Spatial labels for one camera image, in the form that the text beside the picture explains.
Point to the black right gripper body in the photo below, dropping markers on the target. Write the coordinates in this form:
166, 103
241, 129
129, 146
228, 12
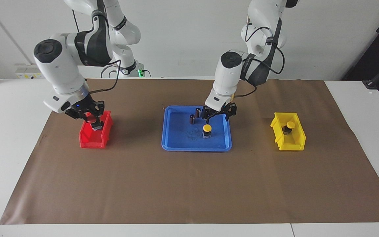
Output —
84, 107

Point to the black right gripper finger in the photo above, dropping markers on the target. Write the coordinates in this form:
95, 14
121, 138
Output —
99, 112
77, 115

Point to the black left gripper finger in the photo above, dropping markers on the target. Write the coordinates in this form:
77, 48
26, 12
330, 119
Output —
209, 113
231, 111

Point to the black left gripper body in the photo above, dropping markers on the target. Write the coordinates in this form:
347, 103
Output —
222, 111

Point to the red push button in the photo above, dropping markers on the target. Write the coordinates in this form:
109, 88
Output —
92, 118

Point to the yellow push button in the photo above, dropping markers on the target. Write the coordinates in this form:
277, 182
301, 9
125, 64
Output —
290, 124
207, 127

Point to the small black cylinder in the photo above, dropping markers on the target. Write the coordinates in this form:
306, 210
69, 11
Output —
192, 120
198, 113

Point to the red plastic bin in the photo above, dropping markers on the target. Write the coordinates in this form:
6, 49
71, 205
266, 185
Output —
90, 143

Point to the blue plastic tray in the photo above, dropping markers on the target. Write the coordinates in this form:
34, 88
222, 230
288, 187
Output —
183, 138

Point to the white power strip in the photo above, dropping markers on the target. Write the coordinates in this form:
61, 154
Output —
28, 74

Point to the yellow plastic bin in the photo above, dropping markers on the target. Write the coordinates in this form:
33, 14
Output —
291, 147

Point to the brown paper table mat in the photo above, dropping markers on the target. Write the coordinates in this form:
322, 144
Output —
189, 184

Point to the dark cabinet panel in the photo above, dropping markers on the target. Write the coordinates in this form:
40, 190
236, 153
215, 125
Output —
367, 59

